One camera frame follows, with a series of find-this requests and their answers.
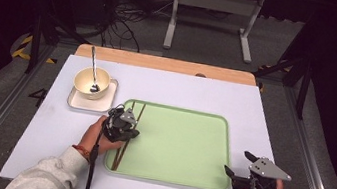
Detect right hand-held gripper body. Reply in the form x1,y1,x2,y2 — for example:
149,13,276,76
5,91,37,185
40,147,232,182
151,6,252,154
229,152,295,189

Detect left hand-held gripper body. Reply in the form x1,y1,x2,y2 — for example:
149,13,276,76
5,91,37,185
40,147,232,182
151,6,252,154
100,101,144,148

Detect white square plate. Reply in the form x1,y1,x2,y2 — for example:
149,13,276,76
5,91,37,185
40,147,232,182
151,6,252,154
65,72,120,116

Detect light green tray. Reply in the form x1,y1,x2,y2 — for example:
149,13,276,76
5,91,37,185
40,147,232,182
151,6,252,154
102,96,242,189

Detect cream bowl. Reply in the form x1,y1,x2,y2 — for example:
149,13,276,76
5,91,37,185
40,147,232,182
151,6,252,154
70,63,114,103

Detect metal spoon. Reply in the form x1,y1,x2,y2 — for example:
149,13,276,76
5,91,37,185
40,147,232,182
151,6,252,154
84,45,108,94

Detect person's left hand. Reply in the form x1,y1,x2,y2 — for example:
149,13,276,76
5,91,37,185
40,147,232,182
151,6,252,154
76,112,128,159

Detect grey metal stand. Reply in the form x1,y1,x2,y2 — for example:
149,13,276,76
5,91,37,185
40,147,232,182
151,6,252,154
162,0,266,65

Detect red bead bracelet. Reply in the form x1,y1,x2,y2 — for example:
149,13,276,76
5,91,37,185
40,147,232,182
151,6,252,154
70,143,94,163

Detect bundle of black floor cables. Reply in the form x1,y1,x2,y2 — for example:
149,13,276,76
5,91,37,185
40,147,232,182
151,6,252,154
72,0,175,58

